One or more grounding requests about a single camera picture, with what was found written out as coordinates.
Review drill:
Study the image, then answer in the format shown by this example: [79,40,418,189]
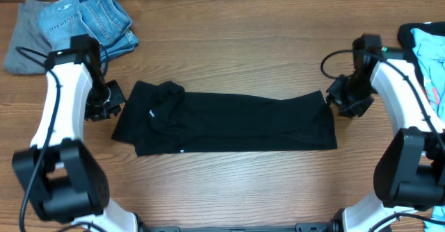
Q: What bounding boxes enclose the black polo shirt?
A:
[112,81,337,156]

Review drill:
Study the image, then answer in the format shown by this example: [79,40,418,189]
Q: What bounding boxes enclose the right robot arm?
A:
[296,34,444,231]

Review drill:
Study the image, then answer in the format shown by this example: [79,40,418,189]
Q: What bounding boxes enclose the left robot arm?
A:
[12,34,147,231]

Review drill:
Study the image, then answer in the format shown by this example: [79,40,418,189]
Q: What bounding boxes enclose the black garment under blue shirt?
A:
[397,22,444,86]

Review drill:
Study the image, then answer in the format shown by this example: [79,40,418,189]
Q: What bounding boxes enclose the folded blue denim jeans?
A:
[37,0,138,63]

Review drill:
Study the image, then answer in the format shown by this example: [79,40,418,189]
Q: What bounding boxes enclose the folded grey garment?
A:
[3,0,56,76]

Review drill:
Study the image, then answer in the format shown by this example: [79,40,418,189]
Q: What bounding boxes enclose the light blue t-shirt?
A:
[410,27,445,232]

